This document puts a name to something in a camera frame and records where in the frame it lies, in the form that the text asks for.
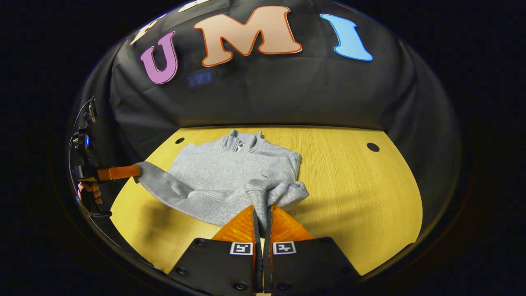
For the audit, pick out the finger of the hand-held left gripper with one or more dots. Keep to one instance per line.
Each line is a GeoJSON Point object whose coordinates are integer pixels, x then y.
{"type": "Point", "coordinates": [119, 172]}

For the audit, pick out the grey zip-neck sweatshirt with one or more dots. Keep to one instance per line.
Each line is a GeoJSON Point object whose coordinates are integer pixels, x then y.
{"type": "Point", "coordinates": [230, 176]}

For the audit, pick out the black backdrop cloth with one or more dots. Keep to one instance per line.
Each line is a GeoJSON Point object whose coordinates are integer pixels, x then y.
{"type": "Point", "coordinates": [279, 94]}

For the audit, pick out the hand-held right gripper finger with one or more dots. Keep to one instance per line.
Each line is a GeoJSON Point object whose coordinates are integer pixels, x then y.
{"type": "Point", "coordinates": [267, 246]}
{"type": "Point", "coordinates": [257, 246]}

